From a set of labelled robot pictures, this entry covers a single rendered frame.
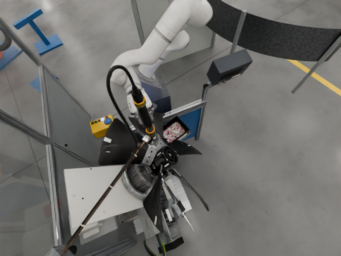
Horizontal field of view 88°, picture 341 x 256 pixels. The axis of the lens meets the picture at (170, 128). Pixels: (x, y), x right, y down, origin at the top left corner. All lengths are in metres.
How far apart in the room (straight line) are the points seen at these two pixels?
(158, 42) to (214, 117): 1.84
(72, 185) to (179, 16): 0.85
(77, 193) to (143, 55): 0.68
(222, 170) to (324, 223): 1.10
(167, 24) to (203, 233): 1.92
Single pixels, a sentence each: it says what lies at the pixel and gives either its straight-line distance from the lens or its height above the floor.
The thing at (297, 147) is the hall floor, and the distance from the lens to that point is 2.69.
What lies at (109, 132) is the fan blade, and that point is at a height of 1.44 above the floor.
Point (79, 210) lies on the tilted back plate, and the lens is 0.93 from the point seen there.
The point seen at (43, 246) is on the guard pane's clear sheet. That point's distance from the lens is 1.26.
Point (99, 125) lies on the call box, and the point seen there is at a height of 1.07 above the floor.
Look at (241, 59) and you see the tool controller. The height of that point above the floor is 1.24.
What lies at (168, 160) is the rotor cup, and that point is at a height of 1.26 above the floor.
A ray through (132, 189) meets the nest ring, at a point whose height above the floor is 1.15.
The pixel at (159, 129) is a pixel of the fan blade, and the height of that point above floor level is 1.17.
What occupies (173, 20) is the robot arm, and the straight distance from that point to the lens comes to 0.80.
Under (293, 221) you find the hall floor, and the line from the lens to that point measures 2.43.
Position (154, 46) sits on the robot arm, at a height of 1.64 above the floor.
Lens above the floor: 2.15
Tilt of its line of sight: 63 degrees down
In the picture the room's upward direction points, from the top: 8 degrees counter-clockwise
